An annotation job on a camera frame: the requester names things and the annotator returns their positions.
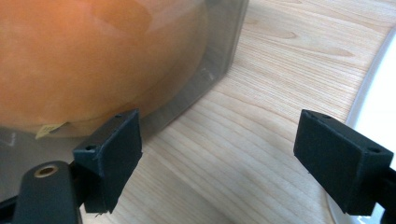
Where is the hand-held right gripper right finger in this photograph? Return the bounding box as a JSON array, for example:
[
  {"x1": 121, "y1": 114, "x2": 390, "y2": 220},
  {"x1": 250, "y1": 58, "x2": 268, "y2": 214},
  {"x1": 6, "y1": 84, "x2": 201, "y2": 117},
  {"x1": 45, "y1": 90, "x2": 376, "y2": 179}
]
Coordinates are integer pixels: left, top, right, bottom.
[{"x1": 292, "y1": 108, "x2": 395, "y2": 217}]

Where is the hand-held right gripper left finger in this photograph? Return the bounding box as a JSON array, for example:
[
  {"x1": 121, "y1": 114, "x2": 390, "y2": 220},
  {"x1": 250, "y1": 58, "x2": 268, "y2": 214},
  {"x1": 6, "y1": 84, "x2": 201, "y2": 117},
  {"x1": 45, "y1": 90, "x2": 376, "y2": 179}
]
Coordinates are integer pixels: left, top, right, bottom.
[{"x1": 72, "y1": 108, "x2": 144, "y2": 215}]

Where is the orange plush toy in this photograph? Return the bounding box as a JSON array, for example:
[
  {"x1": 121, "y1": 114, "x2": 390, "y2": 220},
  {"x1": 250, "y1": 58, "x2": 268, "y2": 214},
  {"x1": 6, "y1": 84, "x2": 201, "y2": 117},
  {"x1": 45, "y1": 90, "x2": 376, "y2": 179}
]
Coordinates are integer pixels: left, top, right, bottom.
[{"x1": 0, "y1": 0, "x2": 209, "y2": 140}]

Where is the clear plastic storage box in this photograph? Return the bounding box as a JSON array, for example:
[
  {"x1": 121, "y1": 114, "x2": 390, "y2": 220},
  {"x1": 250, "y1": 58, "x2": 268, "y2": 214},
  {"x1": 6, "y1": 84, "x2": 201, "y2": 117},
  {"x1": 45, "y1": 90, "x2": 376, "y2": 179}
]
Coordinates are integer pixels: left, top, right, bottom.
[{"x1": 0, "y1": 0, "x2": 250, "y2": 203}]

